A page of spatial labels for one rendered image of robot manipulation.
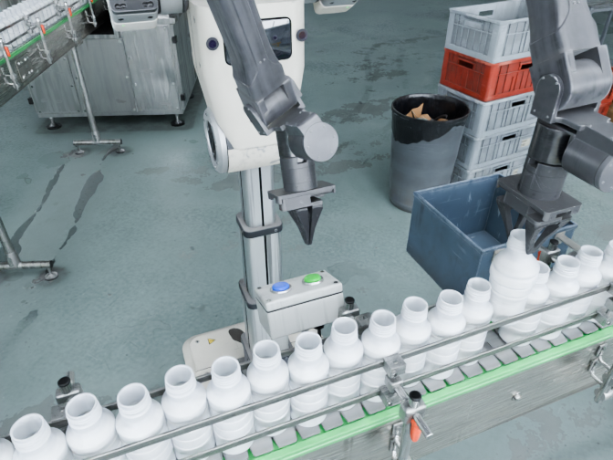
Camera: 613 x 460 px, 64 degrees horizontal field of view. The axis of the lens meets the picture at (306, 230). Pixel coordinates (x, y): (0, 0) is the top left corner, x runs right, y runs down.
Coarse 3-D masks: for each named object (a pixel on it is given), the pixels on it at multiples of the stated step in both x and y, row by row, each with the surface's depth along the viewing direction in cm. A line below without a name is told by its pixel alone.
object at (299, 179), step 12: (288, 168) 79; (300, 168) 78; (312, 168) 80; (288, 180) 80; (300, 180) 79; (312, 180) 80; (276, 192) 82; (288, 192) 80; (300, 192) 79; (312, 192) 80; (324, 192) 81
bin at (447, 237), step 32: (416, 192) 144; (448, 192) 149; (480, 192) 154; (416, 224) 147; (448, 224) 131; (480, 224) 163; (512, 224) 152; (576, 224) 130; (416, 256) 151; (448, 256) 135; (480, 256) 122; (448, 288) 138
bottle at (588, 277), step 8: (584, 248) 87; (592, 248) 86; (576, 256) 87; (584, 256) 85; (592, 256) 84; (600, 256) 84; (584, 264) 85; (592, 264) 84; (584, 272) 86; (592, 272) 85; (584, 280) 85; (592, 280) 85; (584, 288) 86; (592, 288) 86; (592, 296) 88; (576, 304) 88; (584, 304) 88; (576, 312) 90; (584, 312) 90; (568, 320) 91; (568, 328) 92
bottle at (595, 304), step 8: (608, 248) 87; (608, 256) 87; (600, 264) 88; (608, 264) 87; (600, 272) 88; (608, 272) 87; (600, 280) 88; (608, 280) 87; (600, 296) 90; (608, 296) 89; (592, 304) 91; (600, 304) 91; (592, 312) 92; (592, 320) 93
